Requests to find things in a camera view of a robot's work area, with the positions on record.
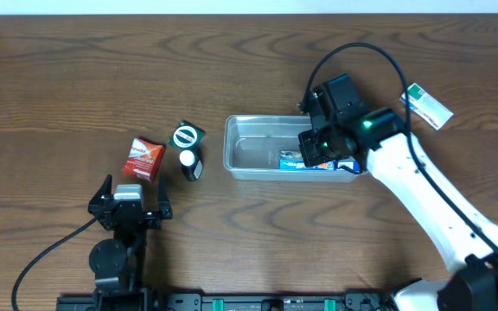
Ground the blue fever patch box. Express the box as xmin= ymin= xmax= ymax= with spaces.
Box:
xmin=278 ymin=150 xmax=360 ymax=172

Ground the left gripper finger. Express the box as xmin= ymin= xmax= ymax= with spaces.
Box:
xmin=93 ymin=175 xmax=112 ymax=203
xmin=157 ymin=175 xmax=169 ymax=212

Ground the clear plastic container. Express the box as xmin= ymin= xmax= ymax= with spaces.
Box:
xmin=223 ymin=115 xmax=356 ymax=182

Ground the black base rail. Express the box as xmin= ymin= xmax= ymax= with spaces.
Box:
xmin=55 ymin=293 xmax=395 ymax=311

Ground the green Zam-Buk box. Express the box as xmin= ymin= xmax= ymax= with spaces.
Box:
xmin=169 ymin=120 xmax=206 ymax=150

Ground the dark bottle white cap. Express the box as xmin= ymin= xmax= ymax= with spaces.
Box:
xmin=179 ymin=149 xmax=203 ymax=181

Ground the right black cable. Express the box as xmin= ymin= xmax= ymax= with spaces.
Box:
xmin=298 ymin=41 xmax=498 ymax=284

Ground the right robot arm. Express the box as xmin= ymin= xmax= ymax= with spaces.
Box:
xmin=298 ymin=108 xmax=498 ymax=310

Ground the white green medicine box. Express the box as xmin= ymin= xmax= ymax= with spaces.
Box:
xmin=407 ymin=83 xmax=453 ymax=130

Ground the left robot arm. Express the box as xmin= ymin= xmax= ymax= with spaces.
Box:
xmin=88 ymin=175 xmax=173 ymax=311

